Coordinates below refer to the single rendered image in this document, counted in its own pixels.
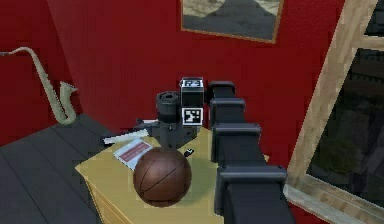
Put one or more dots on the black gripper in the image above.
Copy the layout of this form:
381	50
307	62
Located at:
173	131

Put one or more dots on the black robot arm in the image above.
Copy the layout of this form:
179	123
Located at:
248	200

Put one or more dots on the brown basketball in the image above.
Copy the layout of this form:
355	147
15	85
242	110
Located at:
162	176

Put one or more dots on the white red book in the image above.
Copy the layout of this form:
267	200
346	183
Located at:
131	153

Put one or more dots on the grey white laptop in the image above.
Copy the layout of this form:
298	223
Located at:
125	137

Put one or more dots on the yellow wooden table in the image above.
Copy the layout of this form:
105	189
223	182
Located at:
110	186

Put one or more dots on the pale olive saxophone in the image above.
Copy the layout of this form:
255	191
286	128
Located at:
50	90

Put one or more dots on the wood framed window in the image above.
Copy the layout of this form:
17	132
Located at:
353	133

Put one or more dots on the wood framed wall picture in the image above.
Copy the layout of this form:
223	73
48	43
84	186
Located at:
230	18

